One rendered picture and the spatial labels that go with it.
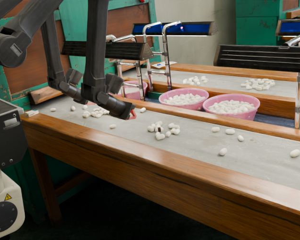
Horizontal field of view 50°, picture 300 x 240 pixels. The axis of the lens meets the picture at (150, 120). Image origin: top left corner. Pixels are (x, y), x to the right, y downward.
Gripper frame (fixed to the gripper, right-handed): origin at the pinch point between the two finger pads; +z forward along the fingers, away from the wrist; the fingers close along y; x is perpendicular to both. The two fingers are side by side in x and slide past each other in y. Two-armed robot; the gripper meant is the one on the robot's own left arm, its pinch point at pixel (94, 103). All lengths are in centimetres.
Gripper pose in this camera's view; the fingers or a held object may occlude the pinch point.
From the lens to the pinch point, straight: 171.4
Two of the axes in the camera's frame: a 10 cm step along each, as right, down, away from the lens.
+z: 5.7, 3.3, 7.5
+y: -7.4, -1.8, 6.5
